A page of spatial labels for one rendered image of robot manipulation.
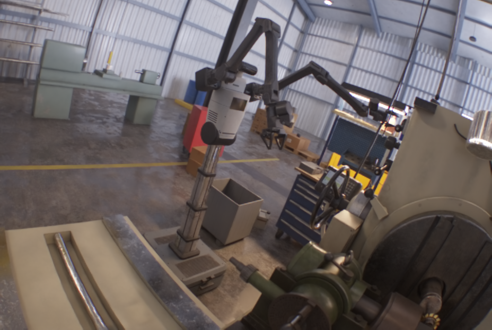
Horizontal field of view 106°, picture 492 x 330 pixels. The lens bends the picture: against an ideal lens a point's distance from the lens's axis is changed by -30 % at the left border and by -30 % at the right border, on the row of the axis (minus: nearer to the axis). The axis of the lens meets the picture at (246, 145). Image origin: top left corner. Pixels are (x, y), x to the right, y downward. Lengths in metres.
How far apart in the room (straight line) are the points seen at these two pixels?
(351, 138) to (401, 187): 2.32
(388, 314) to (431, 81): 14.23
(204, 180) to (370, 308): 1.40
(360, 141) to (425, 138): 2.28
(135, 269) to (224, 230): 1.57
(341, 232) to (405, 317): 0.44
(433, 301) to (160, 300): 1.07
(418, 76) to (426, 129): 13.78
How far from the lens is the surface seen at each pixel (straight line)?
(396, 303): 0.84
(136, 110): 6.25
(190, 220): 2.03
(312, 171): 3.04
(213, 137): 1.71
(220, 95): 1.69
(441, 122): 1.08
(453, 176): 1.08
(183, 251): 2.19
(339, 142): 3.40
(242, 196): 3.07
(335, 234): 1.08
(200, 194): 1.92
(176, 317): 1.21
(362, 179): 3.98
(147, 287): 1.32
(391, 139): 1.35
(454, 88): 14.80
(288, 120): 1.21
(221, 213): 2.76
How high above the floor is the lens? 1.70
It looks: 13 degrees down
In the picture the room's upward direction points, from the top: 19 degrees clockwise
